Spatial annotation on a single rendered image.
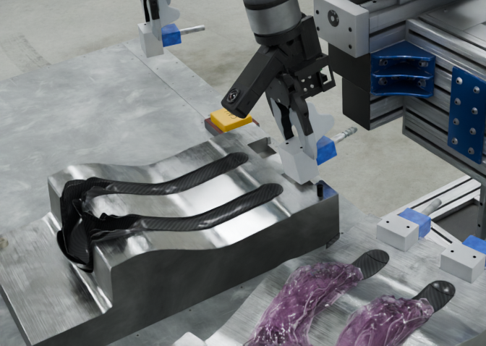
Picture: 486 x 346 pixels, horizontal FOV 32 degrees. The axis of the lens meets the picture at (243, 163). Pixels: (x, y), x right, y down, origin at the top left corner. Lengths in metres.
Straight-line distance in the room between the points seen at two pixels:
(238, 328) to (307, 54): 0.41
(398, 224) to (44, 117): 0.83
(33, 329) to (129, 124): 0.62
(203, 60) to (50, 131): 1.97
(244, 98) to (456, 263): 0.37
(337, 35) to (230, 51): 2.05
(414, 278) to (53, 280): 0.52
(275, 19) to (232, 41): 2.59
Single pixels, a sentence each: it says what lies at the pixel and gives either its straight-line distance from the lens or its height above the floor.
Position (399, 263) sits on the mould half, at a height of 0.86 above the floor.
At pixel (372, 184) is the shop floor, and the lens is 2.81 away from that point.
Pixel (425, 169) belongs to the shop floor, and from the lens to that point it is 2.89.
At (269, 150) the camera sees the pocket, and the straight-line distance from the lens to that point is 1.44.
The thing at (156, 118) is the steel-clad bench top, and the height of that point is 0.80.
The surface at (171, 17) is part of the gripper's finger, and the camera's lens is 1.67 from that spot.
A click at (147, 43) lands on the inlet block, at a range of 1.69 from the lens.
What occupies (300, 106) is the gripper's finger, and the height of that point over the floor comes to 1.04.
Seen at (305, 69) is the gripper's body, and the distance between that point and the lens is 1.22.
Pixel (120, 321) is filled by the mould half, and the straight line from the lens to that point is 1.21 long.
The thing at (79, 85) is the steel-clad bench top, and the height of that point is 0.80.
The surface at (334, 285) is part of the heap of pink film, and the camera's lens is 1.12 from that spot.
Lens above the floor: 1.67
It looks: 35 degrees down
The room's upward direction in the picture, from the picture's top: 6 degrees counter-clockwise
